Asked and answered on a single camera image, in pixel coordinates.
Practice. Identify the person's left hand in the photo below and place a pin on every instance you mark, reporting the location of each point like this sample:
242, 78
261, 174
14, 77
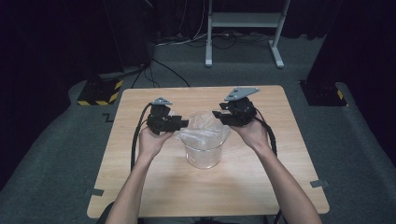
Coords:
151, 143

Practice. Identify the clear plastic bin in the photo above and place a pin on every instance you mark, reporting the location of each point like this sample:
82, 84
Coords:
204, 158

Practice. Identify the black zigzag floor tape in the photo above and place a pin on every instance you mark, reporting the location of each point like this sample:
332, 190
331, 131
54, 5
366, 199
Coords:
109, 118

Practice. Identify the black yellow striped base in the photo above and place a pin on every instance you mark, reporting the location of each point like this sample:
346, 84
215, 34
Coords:
98, 93

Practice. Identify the white metal stand frame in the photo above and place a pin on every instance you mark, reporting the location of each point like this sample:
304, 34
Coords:
246, 19

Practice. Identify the clear plastic bag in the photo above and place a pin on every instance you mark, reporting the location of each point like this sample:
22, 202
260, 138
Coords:
202, 130

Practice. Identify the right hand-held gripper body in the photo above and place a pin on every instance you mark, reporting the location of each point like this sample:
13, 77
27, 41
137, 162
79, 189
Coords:
243, 110

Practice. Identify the grey tape strip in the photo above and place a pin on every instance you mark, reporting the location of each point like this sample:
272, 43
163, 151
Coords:
319, 184
95, 192

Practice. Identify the person's right hand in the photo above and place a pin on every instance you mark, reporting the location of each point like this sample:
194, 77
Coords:
255, 135

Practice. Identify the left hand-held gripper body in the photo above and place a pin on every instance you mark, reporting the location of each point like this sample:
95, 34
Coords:
158, 119

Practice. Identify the dark curtain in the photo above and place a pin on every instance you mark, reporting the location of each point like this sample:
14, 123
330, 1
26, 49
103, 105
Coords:
367, 46
37, 62

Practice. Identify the black base with yellow mark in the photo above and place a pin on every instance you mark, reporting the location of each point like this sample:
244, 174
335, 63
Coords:
322, 93

